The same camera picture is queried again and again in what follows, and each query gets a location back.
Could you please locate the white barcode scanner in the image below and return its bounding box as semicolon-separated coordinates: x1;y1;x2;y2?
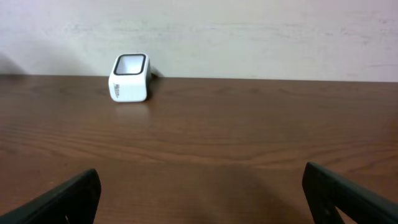
108;53;152;103

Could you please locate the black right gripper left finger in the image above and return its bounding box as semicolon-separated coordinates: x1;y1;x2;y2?
1;169;101;224

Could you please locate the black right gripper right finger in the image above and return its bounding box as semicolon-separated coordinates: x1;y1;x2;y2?
302;162;397;224

